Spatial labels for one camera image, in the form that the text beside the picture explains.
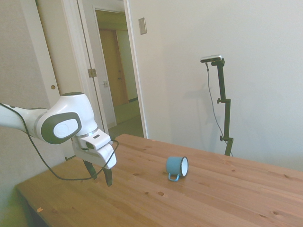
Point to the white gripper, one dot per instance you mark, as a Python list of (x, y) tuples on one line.
[(104, 157)]

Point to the white door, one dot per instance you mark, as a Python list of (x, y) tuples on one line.
[(64, 47)]

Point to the blue enamel mug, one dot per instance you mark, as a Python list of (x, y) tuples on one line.
[(174, 165)]

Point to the brown hallway door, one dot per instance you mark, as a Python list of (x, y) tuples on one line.
[(113, 71)]

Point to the metal door hinge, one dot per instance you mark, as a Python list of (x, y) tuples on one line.
[(92, 72)]

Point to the beige wall switch plate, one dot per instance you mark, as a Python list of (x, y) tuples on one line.
[(142, 26)]

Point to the silver exterior camera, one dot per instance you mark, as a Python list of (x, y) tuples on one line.
[(211, 58)]

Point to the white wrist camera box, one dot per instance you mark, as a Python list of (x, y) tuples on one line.
[(97, 140)]

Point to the black camera stand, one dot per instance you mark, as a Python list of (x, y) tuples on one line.
[(227, 118), (212, 104)]

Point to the brass door knob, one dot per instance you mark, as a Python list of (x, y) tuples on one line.
[(53, 87)]

